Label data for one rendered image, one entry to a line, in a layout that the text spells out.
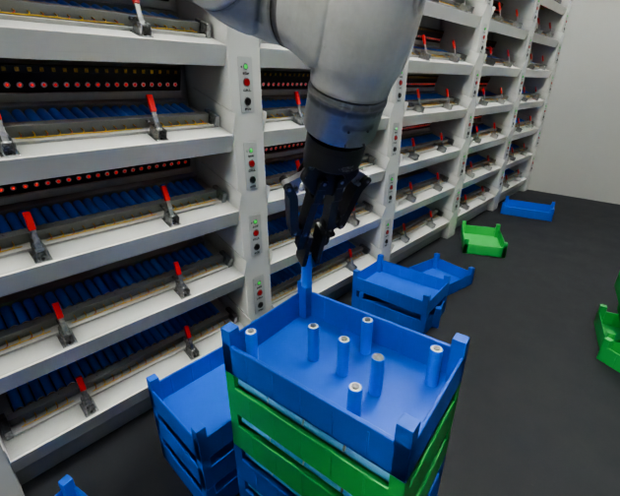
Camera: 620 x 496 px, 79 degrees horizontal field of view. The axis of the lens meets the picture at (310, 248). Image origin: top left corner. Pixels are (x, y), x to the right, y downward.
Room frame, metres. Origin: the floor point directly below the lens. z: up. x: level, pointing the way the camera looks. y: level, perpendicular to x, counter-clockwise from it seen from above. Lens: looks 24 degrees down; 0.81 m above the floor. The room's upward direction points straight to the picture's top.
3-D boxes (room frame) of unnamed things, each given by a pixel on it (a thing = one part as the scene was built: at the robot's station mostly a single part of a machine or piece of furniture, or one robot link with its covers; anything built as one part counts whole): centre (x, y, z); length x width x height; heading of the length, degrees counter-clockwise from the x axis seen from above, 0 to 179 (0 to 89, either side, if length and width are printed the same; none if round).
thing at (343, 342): (0.45, -0.05, 0.44); 0.02 x 0.02 x 0.06
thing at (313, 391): (0.45, -0.05, 0.44); 0.30 x 0.20 x 0.08; 53
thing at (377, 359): (0.41, -0.09, 0.44); 0.02 x 0.02 x 0.06
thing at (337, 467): (0.45, -0.05, 0.36); 0.30 x 0.20 x 0.08; 53
